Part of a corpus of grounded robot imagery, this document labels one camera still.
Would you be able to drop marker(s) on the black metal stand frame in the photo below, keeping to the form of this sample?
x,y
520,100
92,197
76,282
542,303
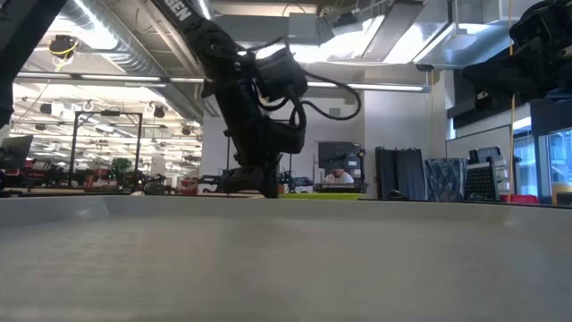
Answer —
x,y
73,143

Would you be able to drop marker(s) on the person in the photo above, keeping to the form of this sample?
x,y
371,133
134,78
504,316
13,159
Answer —
x,y
338,178

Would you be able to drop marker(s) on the black computer monitor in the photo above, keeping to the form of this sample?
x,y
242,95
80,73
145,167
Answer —
x,y
335,154

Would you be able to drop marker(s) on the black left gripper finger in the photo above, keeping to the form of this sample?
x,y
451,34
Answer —
x,y
243,181
271,181

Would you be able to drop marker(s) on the dark laptop screen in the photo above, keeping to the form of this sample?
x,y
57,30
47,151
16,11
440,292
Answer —
x,y
15,152

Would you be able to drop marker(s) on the red storage bin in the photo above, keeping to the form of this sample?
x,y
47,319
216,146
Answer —
x,y
518,199

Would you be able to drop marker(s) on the black folding panel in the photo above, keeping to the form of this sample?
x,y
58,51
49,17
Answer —
x,y
402,172

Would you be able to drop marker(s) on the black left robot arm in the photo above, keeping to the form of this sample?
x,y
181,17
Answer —
x,y
187,18

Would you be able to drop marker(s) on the green round plate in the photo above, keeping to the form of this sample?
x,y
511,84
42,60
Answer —
x,y
322,196

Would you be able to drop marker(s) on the long ceiling light strip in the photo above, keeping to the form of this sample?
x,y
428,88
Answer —
x,y
111,78
384,87

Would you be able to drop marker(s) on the silver ceiling duct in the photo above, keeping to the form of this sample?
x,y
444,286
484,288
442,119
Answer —
x,y
134,58

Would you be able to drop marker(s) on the black perforated rack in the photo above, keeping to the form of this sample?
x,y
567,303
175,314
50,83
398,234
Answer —
x,y
481,181

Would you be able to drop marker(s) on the white wall board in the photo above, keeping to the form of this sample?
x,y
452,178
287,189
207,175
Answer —
x,y
473,138

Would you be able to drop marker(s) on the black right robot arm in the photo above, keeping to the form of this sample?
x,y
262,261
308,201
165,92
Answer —
x,y
532,58

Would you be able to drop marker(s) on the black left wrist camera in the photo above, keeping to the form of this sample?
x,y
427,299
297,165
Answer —
x,y
281,73

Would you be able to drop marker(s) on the black flat bar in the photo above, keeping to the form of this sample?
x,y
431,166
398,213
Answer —
x,y
342,188

